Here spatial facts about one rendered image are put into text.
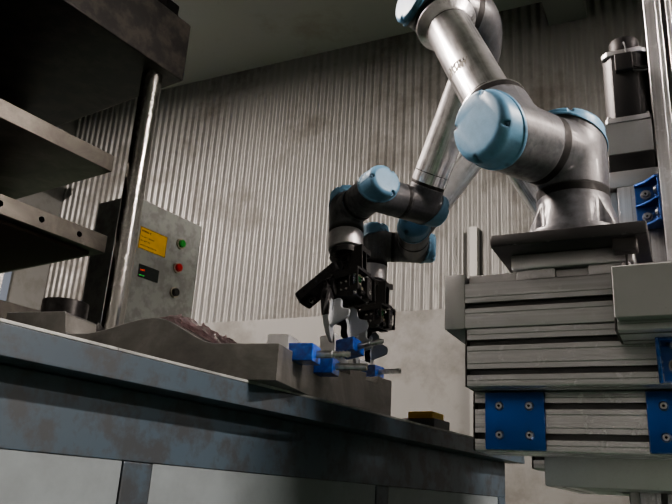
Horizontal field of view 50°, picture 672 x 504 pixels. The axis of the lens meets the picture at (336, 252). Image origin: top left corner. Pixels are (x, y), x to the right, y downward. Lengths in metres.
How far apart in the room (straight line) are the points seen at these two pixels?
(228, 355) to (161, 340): 0.12
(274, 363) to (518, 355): 0.36
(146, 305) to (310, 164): 2.40
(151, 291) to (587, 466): 1.44
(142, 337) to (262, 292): 3.13
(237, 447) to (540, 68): 3.37
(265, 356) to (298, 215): 3.28
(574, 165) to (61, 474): 0.86
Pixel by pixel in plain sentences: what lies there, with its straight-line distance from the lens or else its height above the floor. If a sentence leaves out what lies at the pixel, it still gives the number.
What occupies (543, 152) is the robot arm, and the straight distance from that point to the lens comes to 1.17.
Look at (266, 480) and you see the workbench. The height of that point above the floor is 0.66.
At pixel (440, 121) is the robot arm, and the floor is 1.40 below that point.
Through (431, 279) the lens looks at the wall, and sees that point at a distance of 3.86.
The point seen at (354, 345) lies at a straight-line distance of 1.41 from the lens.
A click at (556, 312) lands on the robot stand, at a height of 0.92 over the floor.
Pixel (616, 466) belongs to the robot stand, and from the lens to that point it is 1.22.
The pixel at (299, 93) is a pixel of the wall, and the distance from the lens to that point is 4.74.
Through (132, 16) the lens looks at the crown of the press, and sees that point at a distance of 2.22.
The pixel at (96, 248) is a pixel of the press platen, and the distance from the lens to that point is 2.06.
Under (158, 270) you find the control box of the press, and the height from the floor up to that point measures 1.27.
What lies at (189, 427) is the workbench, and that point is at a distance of 1.08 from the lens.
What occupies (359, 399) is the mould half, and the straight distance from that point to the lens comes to 1.48.
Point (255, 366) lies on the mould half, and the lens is 1.09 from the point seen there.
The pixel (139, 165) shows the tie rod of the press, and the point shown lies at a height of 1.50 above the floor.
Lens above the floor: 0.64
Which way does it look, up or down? 19 degrees up
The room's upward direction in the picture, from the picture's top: 3 degrees clockwise
